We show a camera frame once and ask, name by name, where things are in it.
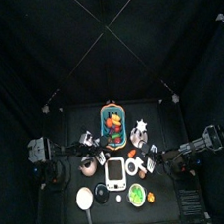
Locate brown toy egg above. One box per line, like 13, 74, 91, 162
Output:
137, 169, 147, 180

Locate teal basket with orange rim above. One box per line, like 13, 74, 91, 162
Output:
98, 102, 130, 153

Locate silver round toy pot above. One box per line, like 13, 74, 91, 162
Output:
129, 125, 151, 149

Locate silver boxy toy appliance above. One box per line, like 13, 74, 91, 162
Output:
78, 129, 101, 149

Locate orange toy carrot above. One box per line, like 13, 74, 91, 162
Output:
126, 149, 138, 159

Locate copper toy kettle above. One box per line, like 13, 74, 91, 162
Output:
78, 157, 100, 179

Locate white star-shaped toy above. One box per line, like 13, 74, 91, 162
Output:
135, 118, 149, 134

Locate yellow toy food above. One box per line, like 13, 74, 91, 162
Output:
111, 113, 122, 128

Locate white toy induction stove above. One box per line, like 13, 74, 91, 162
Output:
102, 156, 129, 194

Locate small orange toy fruit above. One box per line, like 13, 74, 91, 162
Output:
146, 191, 157, 204

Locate green toy vegetables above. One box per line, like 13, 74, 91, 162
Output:
128, 183, 146, 205

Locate black round pot lid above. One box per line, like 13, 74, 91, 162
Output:
93, 182, 111, 205

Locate grey toy pot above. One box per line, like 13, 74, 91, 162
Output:
125, 181, 150, 209

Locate white toy frying pan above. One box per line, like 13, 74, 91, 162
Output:
74, 185, 97, 224

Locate thin diagonal cord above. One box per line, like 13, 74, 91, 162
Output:
33, 0, 158, 107
65, 0, 175, 106

